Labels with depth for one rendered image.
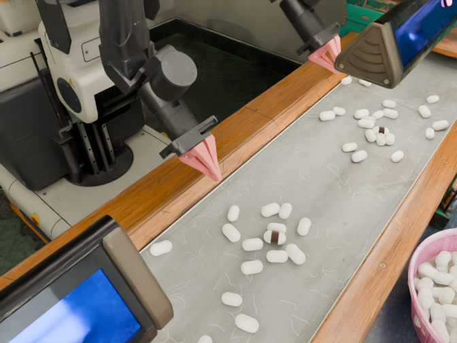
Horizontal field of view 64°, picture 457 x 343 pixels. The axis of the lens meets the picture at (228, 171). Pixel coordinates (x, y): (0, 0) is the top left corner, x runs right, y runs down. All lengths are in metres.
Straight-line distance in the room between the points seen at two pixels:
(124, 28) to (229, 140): 0.34
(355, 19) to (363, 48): 0.89
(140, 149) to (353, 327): 1.19
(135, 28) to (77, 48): 0.45
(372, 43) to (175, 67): 0.27
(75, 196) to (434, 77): 1.23
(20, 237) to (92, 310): 1.59
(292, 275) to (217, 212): 0.18
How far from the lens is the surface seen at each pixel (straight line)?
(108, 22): 0.60
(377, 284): 0.62
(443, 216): 0.83
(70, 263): 0.21
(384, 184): 0.80
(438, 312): 0.66
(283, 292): 0.60
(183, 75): 0.57
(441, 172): 0.84
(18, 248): 1.76
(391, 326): 0.70
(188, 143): 0.60
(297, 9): 0.87
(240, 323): 0.56
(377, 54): 0.47
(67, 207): 1.42
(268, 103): 0.92
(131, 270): 0.22
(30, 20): 1.31
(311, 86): 1.01
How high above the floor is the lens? 1.27
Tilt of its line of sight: 44 degrees down
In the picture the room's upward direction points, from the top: straight up
